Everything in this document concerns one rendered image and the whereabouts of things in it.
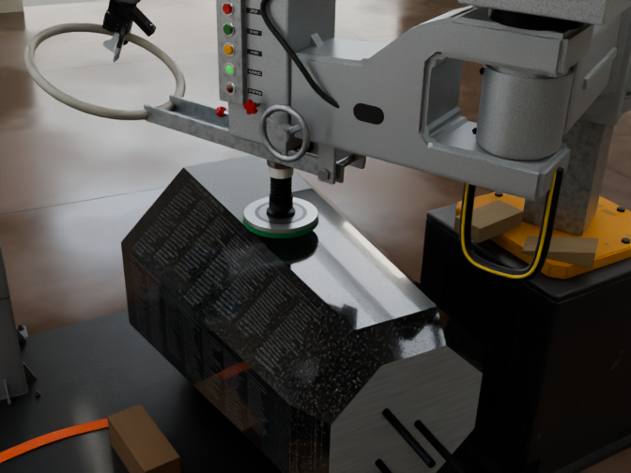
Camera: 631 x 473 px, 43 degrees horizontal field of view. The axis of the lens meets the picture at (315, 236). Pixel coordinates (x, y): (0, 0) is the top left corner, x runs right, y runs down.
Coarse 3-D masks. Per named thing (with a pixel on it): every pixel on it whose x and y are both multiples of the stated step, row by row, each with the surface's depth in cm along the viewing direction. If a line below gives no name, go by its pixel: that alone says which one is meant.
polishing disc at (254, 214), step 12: (252, 204) 238; (264, 204) 238; (300, 204) 238; (252, 216) 231; (264, 216) 231; (300, 216) 232; (312, 216) 232; (264, 228) 225; (276, 228) 225; (288, 228) 225; (300, 228) 226
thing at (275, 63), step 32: (256, 0) 196; (288, 0) 191; (320, 0) 202; (288, 32) 195; (320, 32) 206; (256, 64) 203; (288, 64) 198; (256, 96) 207; (288, 96) 202; (256, 128) 212
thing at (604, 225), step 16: (496, 192) 270; (608, 208) 263; (624, 208) 262; (528, 224) 252; (592, 224) 253; (608, 224) 253; (624, 224) 254; (496, 240) 248; (512, 240) 243; (608, 240) 244; (624, 240) 242; (528, 256) 237; (608, 256) 237; (624, 256) 241; (544, 272) 233; (560, 272) 230; (576, 272) 232
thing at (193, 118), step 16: (176, 96) 246; (160, 112) 236; (176, 112) 247; (192, 112) 244; (208, 112) 241; (176, 128) 235; (192, 128) 231; (208, 128) 228; (224, 128) 226; (224, 144) 227; (240, 144) 224; (256, 144) 220; (272, 160) 219; (304, 160) 213; (336, 160) 221; (352, 160) 216; (320, 176) 208; (336, 176) 210
